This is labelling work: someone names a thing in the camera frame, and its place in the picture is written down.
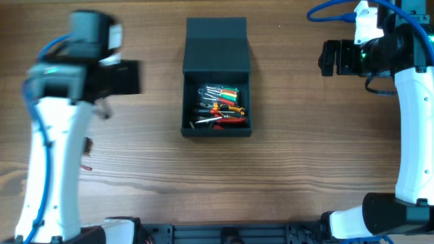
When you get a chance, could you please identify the black white tape measure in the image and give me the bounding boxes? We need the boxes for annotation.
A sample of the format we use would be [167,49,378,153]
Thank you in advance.
[81,137,94,171]

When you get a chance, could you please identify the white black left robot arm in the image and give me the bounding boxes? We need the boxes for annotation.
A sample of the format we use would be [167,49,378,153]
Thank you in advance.
[9,10,147,243]

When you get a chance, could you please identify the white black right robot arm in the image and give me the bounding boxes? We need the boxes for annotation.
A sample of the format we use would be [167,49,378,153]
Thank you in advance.
[317,0,433,243]

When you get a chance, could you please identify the black red small screwdriver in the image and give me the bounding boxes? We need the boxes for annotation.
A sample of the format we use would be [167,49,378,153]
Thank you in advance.
[193,108,220,117]

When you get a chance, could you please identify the orange black pliers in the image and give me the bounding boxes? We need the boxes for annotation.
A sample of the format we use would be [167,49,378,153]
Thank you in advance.
[211,103,246,116]

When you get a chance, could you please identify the clear case coloured screwdrivers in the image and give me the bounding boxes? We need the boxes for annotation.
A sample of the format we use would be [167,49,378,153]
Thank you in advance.
[197,84,240,106]

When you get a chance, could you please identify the dark green box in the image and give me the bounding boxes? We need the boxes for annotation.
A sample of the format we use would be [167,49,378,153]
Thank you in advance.
[181,17,252,137]

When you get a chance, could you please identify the red handled cutters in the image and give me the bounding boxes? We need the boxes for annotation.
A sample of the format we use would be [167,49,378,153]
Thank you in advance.
[209,115,246,130]

